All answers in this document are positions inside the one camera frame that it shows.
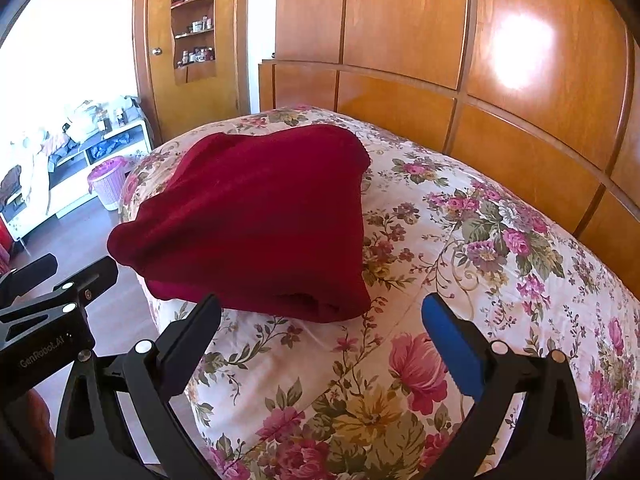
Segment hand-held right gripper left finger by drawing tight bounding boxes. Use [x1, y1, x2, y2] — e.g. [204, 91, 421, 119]
[54, 294, 222, 480]

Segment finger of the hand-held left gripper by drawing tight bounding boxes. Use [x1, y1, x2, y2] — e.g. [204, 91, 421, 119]
[52, 256, 120, 311]
[0, 254, 59, 302]

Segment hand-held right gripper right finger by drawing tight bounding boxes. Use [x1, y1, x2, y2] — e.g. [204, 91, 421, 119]
[421, 293, 588, 480]

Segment dark red long-sleeved shirt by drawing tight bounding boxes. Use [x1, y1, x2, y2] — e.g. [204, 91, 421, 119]
[106, 124, 373, 322]

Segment person's left forearm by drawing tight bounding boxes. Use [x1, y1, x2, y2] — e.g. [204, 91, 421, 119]
[26, 389, 57, 443]

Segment heap of clothes and bags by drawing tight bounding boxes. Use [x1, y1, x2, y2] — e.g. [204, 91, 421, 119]
[0, 95, 144, 176]

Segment floral bedspread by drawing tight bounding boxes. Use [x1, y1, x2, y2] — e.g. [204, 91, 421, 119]
[119, 105, 640, 480]

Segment pink laundry basket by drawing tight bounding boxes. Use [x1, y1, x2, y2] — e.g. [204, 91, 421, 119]
[88, 156, 132, 212]

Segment white low shelf unit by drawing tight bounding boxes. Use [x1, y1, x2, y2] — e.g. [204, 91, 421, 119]
[0, 118, 154, 242]

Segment wooden headboard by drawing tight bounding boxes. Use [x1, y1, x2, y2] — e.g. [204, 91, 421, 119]
[257, 59, 640, 302]

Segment small bottles and jars group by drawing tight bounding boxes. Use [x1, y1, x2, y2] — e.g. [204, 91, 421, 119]
[174, 0, 217, 69]

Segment wooden cabinet with shelf niche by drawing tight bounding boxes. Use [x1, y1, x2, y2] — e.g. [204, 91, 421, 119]
[132, 0, 251, 147]

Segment tall wooden wall panels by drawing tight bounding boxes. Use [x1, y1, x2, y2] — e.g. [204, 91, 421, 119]
[274, 0, 640, 186]

